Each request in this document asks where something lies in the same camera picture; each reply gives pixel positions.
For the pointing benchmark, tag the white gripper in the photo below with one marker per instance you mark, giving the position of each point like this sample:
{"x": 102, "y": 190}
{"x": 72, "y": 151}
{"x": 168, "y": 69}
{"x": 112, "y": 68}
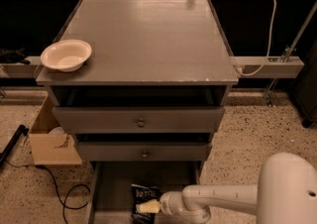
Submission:
{"x": 167, "y": 202}

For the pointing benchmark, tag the blue chip bag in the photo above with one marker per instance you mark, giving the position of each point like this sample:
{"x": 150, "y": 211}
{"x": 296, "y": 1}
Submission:
{"x": 142, "y": 194}

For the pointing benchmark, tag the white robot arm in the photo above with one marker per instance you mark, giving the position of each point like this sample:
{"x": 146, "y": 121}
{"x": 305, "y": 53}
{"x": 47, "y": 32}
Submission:
{"x": 286, "y": 193}

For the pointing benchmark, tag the grey bottom drawer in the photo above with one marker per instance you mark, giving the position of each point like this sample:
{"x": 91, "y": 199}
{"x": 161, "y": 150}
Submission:
{"x": 111, "y": 199}

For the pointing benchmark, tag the grey drawer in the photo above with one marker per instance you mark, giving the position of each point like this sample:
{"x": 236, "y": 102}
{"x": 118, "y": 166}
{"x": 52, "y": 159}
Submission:
{"x": 116, "y": 109}
{"x": 129, "y": 147}
{"x": 111, "y": 199}

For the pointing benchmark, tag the round middle drawer knob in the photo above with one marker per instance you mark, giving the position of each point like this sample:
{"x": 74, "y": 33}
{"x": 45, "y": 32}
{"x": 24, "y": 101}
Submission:
{"x": 145, "y": 155}

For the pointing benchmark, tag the round drawer knob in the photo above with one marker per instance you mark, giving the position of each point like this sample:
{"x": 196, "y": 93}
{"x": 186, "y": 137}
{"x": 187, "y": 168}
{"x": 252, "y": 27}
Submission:
{"x": 145, "y": 155}
{"x": 141, "y": 123}

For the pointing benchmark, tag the round top drawer knob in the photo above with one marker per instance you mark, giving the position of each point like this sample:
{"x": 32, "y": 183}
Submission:
{"x": 141, "y": 123}

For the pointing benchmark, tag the grey middle drawer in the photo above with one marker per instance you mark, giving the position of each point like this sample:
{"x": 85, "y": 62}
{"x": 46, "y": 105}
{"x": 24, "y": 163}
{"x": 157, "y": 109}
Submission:
{"x": 129, "y": 147}

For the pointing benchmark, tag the grey drawer cabinet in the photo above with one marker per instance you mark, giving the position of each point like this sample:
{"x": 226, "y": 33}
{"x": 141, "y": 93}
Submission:
{"x": 145, "y": 43}

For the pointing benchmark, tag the grey top drawer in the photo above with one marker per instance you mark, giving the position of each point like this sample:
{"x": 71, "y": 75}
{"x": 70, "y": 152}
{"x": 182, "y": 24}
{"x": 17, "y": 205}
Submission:
{"x": 116, "y": 109}

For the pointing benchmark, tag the cardboard box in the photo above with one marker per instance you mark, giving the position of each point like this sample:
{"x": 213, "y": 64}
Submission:
{"x": 51, "y": 146}

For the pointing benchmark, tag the black bar on floor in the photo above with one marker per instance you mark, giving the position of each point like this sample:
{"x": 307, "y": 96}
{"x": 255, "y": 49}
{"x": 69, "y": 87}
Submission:
{"x": 21, "y": 130}

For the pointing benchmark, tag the white bowl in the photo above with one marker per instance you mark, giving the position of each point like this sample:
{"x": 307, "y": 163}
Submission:
{"x": 66, "y": 56}

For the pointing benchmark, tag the dark cart at right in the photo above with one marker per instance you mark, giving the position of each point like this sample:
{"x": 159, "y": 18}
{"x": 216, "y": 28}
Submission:
{"x": 304, "y": 90}

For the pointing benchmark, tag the black object on rail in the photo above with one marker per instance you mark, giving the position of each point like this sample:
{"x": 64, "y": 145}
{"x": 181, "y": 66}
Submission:
{"x": 13, "y": 56}

